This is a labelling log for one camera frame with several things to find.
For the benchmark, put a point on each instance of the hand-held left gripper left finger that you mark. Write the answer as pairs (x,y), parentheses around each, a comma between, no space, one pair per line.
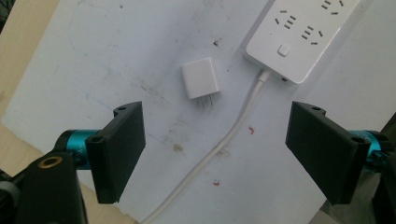
(116,152)

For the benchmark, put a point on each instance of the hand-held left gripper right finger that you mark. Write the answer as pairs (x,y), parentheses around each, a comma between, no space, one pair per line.
(323,149)

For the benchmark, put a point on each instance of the white charger plug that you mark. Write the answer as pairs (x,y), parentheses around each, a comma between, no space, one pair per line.
(200,79)

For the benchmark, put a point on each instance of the white power strip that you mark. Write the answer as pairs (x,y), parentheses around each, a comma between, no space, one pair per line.
(299,37)

